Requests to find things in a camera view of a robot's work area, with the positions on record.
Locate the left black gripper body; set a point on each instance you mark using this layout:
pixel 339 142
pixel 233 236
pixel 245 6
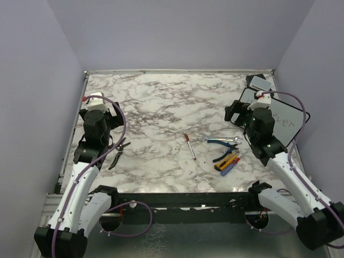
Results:
pixel 107 140

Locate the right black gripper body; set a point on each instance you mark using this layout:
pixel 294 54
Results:
pixel 250 132

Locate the white red marker pen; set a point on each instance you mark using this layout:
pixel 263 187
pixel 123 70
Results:
pixel 191 151

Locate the red marker cap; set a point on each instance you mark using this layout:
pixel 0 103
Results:
pixel 186 137

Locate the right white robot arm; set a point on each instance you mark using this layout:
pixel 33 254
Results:
pixel 316 219

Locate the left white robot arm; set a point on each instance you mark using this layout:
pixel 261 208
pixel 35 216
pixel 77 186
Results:
pixel 66 233

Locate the black framed whiteboard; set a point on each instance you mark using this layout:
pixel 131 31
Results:
pixel 288 120

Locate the yellow utility knife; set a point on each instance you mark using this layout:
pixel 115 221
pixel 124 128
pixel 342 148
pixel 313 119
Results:
pixel 220 166

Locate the silver open-end wrench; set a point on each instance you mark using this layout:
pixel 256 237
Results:
pixel 233 140

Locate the red blue screwdriver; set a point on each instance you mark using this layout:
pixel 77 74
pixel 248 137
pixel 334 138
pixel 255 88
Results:
pixel 232 164

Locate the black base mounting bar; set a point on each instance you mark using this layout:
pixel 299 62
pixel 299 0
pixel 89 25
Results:
pixel 182 208

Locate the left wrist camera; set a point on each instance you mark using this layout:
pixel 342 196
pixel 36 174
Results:
pixel 94 103

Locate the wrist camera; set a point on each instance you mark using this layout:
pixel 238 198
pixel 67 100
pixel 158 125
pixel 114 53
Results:
pixel 94 103
pixel 262 100

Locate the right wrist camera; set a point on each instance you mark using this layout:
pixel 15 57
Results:
pixel 262 100

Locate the white network switch box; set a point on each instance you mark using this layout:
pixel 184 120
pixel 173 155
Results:
pixel 260 84

